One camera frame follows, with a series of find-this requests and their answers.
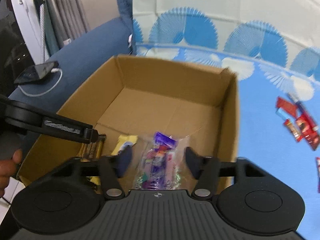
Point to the white fabric tag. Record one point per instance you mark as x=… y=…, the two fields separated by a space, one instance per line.
x=130 y=38

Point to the black smartphone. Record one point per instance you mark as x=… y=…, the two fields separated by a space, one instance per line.
x=35 y=73

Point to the purple snack packet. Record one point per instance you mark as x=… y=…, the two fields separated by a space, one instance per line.
x=163 y=140

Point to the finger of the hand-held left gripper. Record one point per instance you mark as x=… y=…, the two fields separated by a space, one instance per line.
x=90 y=136

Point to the blue fan-print sheet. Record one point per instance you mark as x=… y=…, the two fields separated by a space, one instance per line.
x=262 y=155

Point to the dark brown snack bar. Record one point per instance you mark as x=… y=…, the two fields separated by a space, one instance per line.
x=92 y=150

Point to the clear plastic candy bag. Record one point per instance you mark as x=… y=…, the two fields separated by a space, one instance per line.
x=175 y=177

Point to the grey curtain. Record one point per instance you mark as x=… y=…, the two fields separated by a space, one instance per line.
x=67 y=10

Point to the brown cardboard box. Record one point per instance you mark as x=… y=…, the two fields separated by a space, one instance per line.
x=162 y=100

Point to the white cabinet door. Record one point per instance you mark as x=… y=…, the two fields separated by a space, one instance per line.
x=27 y=17

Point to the yellow snack packet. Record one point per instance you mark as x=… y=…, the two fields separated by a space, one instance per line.
x=125 y=141

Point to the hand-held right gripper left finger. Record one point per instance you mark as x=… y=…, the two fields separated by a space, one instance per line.
x=125 y=162

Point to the teal curtain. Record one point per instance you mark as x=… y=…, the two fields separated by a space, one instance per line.
x=51 y=35

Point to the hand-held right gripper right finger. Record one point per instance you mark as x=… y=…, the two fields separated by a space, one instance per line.
x=192 y=162

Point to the person's left hand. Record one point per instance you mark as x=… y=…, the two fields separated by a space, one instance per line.
x=7 y=172

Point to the blue fabric cushion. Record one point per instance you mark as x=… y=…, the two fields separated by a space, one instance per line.
x=123 y=10

